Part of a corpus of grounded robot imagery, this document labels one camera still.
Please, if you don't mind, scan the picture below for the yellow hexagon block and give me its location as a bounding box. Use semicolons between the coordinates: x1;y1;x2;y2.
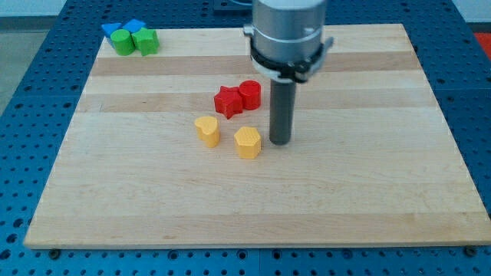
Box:
234;126;262;159

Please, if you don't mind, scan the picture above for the blue cube block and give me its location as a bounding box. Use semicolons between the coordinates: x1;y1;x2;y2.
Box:
122;18;147;34

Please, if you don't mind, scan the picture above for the blue triangle block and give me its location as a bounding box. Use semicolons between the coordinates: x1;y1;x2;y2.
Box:
101;22;122;47

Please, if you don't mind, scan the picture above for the red star block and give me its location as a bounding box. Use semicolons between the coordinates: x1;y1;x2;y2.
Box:
214;86;243;120

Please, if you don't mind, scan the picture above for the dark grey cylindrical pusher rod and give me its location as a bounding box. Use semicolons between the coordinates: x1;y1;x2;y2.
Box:
269;80;296;146

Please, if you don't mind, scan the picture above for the green star block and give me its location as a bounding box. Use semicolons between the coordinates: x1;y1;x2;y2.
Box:
132;28;160;56

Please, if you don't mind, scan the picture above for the green cylinder block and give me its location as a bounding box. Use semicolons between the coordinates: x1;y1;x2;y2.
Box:
110;29;135;56

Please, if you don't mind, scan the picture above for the wooden board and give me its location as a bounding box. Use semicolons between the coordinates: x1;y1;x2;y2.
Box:
24;24;490;249

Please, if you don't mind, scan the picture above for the yellow heart block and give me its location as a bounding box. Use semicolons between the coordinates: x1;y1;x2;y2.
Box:
194;116;220;148

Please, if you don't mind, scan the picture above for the red cylinder block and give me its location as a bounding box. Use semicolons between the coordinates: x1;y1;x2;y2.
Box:
239;80;262;110

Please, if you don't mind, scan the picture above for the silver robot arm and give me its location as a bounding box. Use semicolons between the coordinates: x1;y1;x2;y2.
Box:
243;0;334;84

